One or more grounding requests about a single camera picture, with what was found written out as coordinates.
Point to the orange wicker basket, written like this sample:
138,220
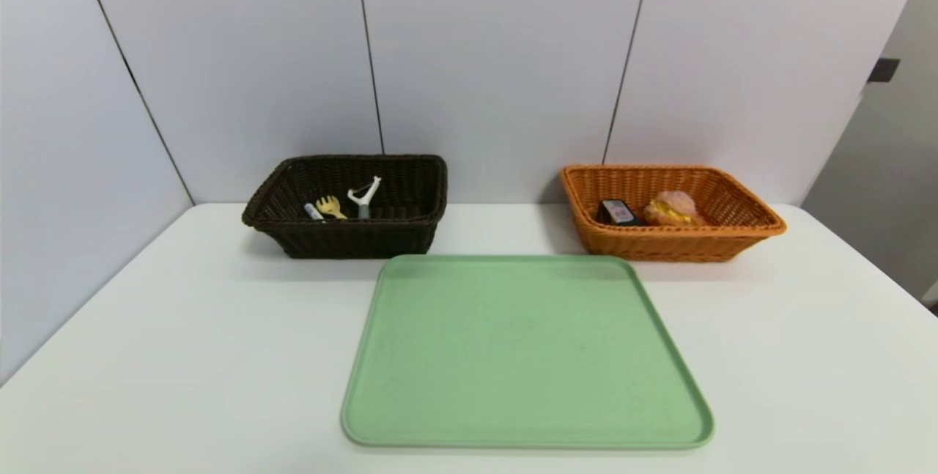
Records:
733,243

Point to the pink yellow bun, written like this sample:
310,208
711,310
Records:
671,209

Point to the dark brown wicker basket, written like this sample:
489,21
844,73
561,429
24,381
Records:
396,232

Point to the black strawberry gum box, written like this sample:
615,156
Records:
618,212

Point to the light green plastic tray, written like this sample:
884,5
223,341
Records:
527,357

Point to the white marker blue cap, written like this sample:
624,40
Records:
313,212

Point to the dark wall-mounted plate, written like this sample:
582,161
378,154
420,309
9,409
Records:
884,69

